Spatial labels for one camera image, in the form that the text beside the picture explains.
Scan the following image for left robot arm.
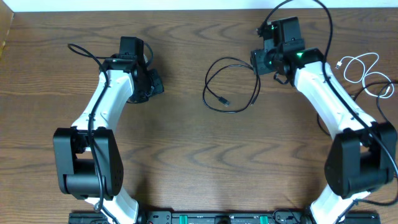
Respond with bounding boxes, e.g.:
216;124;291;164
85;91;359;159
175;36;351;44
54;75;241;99
53;36;164;223

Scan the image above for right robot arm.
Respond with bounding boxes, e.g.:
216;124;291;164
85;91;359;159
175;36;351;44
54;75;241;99
251;17;397;223

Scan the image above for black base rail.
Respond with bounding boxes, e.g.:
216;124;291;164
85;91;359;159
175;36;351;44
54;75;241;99
67;210;381;224

